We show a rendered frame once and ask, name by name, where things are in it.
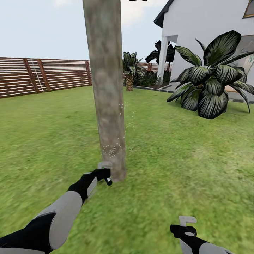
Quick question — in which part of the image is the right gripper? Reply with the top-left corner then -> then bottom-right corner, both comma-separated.
170,224 -> 196,238

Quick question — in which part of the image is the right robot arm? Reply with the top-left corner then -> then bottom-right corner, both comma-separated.
170,216 -> 234,254

